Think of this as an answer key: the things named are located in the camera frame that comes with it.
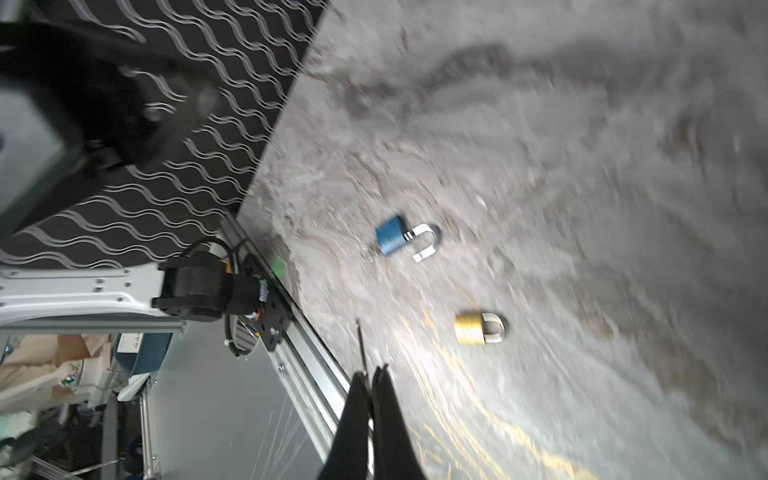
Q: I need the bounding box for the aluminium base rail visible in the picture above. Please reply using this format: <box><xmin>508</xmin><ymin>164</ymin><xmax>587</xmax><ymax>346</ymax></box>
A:
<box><xmin>220</xmin><ymin>214</ymin><xmax>349</xmax><ymax>458</ymax></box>

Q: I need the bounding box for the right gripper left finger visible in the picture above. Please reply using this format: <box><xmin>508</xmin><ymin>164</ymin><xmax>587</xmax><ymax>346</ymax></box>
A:
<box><xmin>318</xmin><ymin>372</ymin><xmax>370</xmax><ymax>480</ymax></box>

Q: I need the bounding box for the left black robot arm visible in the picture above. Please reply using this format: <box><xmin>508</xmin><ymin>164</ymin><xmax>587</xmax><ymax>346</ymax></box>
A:
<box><xmin>1</xmin><ymin>21</ymin><xmax>292</xmax><ymax>348</ymax></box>

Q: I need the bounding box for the brass padlock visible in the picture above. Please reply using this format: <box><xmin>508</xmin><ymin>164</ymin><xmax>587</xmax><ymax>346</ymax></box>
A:
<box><xmin>454</xmin><ymin>311</ymin><xmax>506</xmax><ymax>345</ymax></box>

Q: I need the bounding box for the blue padlock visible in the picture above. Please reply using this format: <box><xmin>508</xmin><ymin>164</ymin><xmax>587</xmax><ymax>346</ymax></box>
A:
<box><xmin>375</xmin><ymin>215</ymin><xmax>440</xmax><ymax>263</ymax></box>

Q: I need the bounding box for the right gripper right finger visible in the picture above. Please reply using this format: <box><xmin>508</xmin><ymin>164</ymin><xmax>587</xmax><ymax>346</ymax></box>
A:
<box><xmin>371</xmin><ymin>365</ymin><xmax>426</xmax><ymax>480</ymax></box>

